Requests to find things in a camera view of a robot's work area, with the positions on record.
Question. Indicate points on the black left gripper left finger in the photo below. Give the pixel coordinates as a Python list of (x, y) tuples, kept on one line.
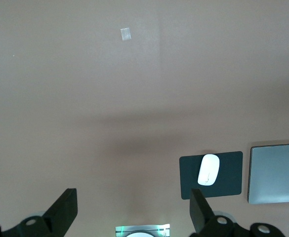
[(57, 217)]

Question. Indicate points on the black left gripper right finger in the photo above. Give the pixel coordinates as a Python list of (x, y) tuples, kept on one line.
[(201, 217)]

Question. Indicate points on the white computer mouse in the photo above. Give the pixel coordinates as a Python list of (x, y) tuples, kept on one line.
[(208, 170)]

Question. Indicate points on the black mouse pad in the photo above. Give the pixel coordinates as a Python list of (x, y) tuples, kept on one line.
[(230, 172)]

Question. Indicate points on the grey Apple laptop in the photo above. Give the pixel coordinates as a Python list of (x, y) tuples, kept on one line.
[(272, 177)]

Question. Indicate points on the clear tape piece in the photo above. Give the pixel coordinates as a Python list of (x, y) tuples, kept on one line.
[(125, 34)]

